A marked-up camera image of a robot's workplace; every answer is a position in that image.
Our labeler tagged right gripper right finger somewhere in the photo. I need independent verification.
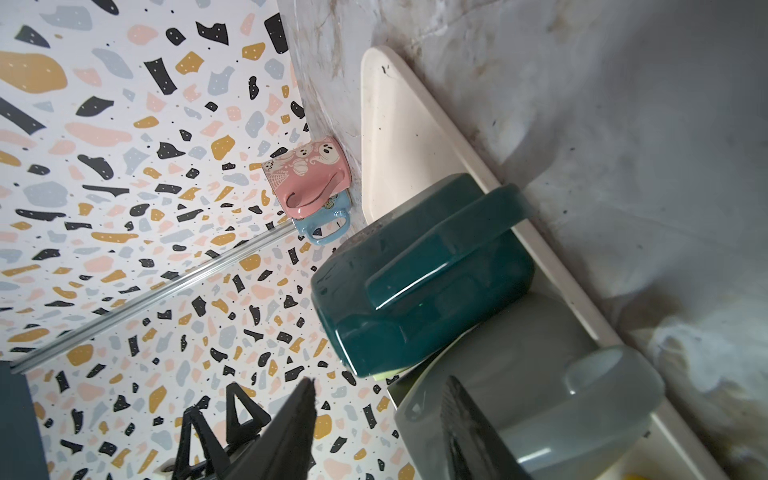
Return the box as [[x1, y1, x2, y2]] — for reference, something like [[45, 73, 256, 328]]
[[440, 376, 531, 479]]

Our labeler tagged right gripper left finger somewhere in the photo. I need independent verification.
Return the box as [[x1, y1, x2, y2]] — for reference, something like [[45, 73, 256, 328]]
[[224, 378, 317, 479]]

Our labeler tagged dark green mug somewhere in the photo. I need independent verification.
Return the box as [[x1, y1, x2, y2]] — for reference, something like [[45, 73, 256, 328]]
[[311, 174, 535, 378]]

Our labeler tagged light blue yellow-inside mug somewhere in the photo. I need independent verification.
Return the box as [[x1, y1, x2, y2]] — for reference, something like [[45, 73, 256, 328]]
[[293, 190, 352, 246]]

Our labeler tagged pink patterned mug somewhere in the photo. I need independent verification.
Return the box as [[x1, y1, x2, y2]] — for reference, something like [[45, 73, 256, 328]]
[[262, 136, 352, 219]]

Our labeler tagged grey mug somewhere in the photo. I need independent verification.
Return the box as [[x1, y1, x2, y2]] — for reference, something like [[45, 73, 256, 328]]
[[395, 293, 665, 479]]

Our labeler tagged cream plastic tray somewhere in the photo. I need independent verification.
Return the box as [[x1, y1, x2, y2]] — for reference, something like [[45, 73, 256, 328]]
[[361, 46, 725, 479]]

